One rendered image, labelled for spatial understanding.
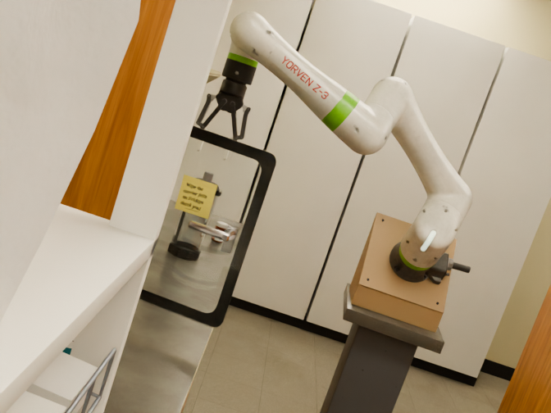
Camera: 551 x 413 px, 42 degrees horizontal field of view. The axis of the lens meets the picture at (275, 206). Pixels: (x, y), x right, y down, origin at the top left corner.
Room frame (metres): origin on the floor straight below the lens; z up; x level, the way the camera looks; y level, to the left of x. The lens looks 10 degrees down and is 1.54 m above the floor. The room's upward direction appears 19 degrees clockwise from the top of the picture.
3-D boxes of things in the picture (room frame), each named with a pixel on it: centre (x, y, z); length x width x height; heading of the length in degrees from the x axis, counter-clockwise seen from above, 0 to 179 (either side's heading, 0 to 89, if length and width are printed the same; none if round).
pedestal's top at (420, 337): (2.30, -0.48, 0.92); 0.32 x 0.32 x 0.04; 87
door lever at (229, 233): (1.45, 0.11, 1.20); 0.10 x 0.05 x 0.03; 83
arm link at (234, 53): (2.12, 0.23, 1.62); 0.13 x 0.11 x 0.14; 3
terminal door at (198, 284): (1.49, 0.18, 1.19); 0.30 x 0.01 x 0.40; 83
